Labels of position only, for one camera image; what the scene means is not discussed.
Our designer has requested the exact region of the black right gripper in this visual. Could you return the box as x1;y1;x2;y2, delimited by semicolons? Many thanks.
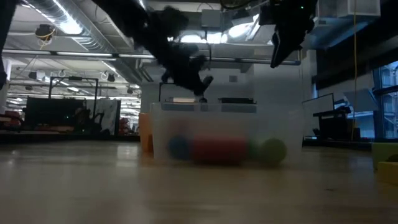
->
259;0;318;69

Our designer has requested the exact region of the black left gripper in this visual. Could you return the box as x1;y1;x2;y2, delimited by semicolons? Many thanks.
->
154;29;215;96

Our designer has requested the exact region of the blue ball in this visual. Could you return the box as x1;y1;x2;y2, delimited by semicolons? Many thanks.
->
167;135;192;161

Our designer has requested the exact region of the crimson cylinder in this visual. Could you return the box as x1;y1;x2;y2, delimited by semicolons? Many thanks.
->
191;135;249;165

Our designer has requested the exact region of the green ball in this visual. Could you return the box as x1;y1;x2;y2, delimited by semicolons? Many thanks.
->
257;138;288;165

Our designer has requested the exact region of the light green rectangular block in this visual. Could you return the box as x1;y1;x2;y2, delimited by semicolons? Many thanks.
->
371;142;398;171

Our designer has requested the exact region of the light flat box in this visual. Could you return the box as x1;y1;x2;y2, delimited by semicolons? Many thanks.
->
167;96;197;104

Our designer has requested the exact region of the clear plastic bin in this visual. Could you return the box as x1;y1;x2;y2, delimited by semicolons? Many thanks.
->
150;101;305;165

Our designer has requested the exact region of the black flat device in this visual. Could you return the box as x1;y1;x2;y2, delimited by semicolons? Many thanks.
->
217;97;255;105

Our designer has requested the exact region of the orange plastic bin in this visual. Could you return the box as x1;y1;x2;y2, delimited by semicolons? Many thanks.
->
138;112;154;154

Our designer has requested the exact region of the grey ceiling box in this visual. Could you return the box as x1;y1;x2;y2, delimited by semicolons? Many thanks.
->
200;8;222;29

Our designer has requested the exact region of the grey monitor screen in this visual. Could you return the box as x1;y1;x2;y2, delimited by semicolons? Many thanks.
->
302;92;336;138

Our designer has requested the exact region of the red equipment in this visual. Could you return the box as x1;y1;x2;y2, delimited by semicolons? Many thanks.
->
119;117;131;135

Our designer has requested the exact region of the white patterned panel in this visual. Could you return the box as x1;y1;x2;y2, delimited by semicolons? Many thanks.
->
91;98;121;135

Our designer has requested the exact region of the black desk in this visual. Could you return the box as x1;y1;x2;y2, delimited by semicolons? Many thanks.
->
312;105;361;142

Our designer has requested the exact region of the grey ceiling pipe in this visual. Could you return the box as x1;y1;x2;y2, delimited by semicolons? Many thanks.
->
0;49;156;62

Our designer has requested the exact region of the dark equipment bench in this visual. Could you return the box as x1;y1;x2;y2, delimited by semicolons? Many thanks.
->
23;96;94;133

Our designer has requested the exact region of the white duct box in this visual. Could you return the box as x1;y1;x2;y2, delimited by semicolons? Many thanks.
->
317;0;382;19

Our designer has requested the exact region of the silver ventilation duct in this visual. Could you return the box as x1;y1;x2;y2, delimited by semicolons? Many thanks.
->
23;0;153;83

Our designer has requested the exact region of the window with dark frame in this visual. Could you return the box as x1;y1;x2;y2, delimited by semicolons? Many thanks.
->
371;60;398;141

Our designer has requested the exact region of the black frame rig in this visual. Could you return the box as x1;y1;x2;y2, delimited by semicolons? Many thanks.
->
48;76;100;110

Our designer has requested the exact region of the black dome camera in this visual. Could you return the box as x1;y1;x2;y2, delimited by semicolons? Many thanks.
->
34;24;57;41

